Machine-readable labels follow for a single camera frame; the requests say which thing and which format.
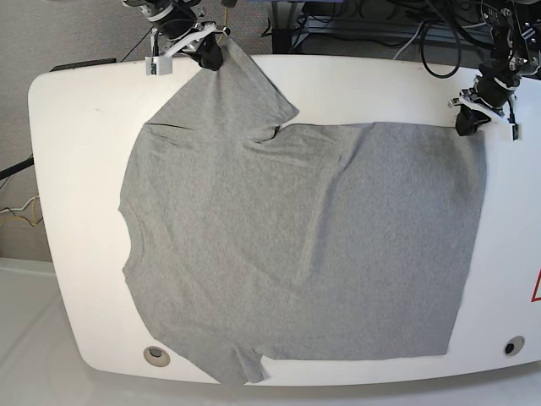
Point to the grey T-shirt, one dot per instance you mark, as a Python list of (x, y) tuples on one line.
[(254, 236)]

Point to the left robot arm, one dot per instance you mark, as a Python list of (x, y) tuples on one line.
[(515, 53)]

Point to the black table leg base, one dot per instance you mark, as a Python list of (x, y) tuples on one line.
[(282, 40)]

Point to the table grommet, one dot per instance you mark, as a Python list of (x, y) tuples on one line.
[(514, 346), (156, 357)]

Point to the right table grommet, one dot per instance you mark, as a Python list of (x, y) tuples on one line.
[(514, 346)]

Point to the left table grommet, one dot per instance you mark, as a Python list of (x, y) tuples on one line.
[(156, 357)]

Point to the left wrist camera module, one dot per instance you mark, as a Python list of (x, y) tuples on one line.
[(158, 65)]

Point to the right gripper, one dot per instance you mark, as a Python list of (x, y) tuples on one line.
[(185, 31)]

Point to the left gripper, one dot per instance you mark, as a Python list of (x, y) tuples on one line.
[(489, 99)]

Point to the red triangle sticker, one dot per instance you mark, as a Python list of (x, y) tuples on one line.
[(536, 292)]

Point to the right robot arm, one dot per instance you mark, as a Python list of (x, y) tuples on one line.
[(157, 12)]

